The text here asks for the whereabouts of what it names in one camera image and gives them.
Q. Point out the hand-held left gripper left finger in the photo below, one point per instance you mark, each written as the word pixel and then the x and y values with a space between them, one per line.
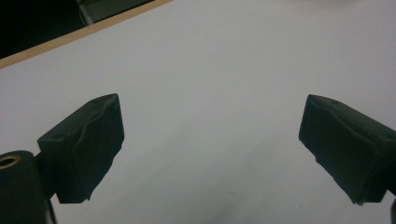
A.
pixel 84 146

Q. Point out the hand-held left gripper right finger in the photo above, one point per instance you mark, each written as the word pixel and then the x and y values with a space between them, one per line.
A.
pixel 345 143

